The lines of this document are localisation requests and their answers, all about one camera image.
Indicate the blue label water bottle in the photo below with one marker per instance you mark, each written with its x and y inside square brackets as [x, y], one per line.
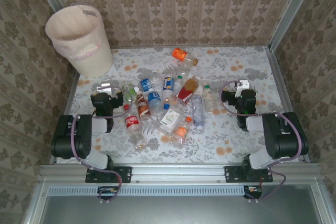
[154, 100]

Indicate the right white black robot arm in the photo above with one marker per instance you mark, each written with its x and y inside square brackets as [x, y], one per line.
[283, 140]

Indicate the pink plastic bin liner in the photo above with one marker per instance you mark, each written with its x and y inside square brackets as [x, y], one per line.
[71, 30]

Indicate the green label clear bottle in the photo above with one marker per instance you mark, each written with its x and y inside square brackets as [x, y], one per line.
[129, 94]

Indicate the brown label drink bottle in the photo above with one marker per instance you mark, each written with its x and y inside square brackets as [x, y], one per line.
[143, 107]

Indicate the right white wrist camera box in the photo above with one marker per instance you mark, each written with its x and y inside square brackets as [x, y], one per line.
[242, 85]

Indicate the clear bottle green cap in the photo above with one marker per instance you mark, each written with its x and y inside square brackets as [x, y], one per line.
[208, 98]

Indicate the beige round waste bin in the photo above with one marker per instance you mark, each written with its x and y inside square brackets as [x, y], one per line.
[92, 61]

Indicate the blue bottle cap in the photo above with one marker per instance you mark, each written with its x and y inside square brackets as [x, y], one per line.
[166, 106]

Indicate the square bottle white green label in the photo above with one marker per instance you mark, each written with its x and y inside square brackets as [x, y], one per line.
[170, 119]

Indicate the orange label clear bottle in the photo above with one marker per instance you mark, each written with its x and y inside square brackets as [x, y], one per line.
[179, 54]

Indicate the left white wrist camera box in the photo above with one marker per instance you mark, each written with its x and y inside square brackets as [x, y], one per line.
[105, 87]

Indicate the aluminium table side rail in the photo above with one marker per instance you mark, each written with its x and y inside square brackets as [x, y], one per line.
[278, 77]

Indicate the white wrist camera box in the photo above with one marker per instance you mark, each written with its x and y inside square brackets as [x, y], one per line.
[242, 85]
[105, 87]

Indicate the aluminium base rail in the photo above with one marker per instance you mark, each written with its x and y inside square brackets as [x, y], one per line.
[178, 172]

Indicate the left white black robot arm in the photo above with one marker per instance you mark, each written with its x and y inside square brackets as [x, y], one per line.
[78, 140]

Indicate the blue yellow label bottle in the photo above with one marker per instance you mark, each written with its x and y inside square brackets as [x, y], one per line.
[168, 83]

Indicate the blue label white cap bottle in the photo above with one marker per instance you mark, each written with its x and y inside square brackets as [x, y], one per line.
[145, 84]

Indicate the small green cap bottle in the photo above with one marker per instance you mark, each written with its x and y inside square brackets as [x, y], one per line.
[179, 77]

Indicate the clear unlabelled plastic bottle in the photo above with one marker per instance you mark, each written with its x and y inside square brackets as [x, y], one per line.
[183, 69]

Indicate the red label amber tea bottle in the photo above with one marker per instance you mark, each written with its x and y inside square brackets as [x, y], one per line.
[187, 90]

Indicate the orange label orange cap bottle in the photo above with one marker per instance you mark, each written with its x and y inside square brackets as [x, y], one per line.
[181, 130]

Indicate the clear ribbed water bottle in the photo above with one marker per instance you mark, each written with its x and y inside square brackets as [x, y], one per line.
[198, 111]

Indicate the red label cola bottle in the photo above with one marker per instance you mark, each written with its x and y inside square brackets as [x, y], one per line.
[131, 121]

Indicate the grey sheet metal panel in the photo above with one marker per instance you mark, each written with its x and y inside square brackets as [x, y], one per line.
[170, 211]

